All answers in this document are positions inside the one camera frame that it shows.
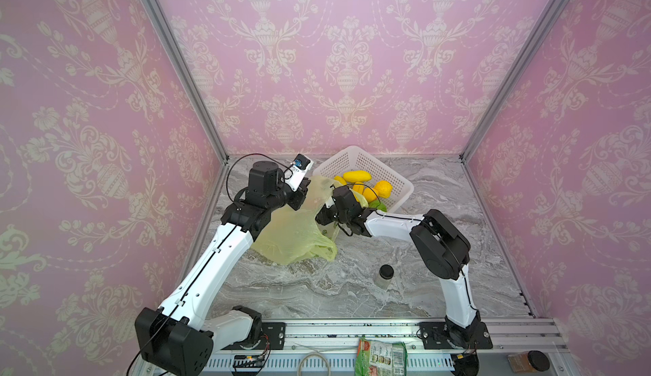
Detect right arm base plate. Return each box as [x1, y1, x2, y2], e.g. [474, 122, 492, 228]
[416, 321, 493, 351]

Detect long yellow mango fruit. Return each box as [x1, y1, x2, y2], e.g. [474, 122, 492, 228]
[342, 170, 372, 183]

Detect yellow apple green stem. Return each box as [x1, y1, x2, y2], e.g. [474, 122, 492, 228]
[363, 187, 379, 203]

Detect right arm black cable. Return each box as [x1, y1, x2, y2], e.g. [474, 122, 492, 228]
[350, 182, 382, 205]

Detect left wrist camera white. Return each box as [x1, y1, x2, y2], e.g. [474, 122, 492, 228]
[284, 154, 314, 192]

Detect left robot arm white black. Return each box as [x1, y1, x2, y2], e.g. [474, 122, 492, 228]
[135, 154, 313, 375]

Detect aluminium corner post left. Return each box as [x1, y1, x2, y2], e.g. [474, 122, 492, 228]
[141, 0, 229, 164]

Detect green snack packet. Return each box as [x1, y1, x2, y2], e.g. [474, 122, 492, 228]
[354, 337, 407, 376]

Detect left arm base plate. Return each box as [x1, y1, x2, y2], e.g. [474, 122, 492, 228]
[223, 322, 287, 351]

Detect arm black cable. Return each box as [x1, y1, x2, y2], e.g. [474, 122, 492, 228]
[224, 152, 291, 204]
[350, 182, 382, 205]

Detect white plastic perforated basket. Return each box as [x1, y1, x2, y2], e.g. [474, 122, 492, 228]
[313, 145, 414, 213]

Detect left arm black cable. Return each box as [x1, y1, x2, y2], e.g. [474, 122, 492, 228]
[224, 152, 291, 204]

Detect small jar black lid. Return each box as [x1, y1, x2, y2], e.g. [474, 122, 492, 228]
[374, 264, 395, 290]

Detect brown jar black lid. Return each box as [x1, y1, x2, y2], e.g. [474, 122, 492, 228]
[507, 351, 551, 374]

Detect aluminium corner post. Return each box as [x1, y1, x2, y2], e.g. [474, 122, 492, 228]
[459, 0, 570, 165]
[141, 0, 229, 164]

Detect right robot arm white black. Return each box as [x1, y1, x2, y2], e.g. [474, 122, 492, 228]
[315, 187, 483, 349]

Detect aluminium front rail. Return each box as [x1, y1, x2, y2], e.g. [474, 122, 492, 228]
[131, 317, 581, 376]

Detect green fruit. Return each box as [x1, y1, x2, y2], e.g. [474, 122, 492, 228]
[369, 199, 388, 213]

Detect yellow-green plastic bag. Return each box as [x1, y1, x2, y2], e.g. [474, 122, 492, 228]
[251, 175, 341, 266]

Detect aluminium corner post right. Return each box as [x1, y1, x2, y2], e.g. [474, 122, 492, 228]
[459, 0, 570, 165]

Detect orange yellow starfruit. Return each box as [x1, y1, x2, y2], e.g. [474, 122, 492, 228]
[352, 182, 366, 195]

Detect beige looped cable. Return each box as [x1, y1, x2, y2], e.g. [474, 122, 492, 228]
[297, 352, 332, 376]

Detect yellow lemon fruit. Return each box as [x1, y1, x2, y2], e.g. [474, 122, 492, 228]
[373, 180, 393, 199]

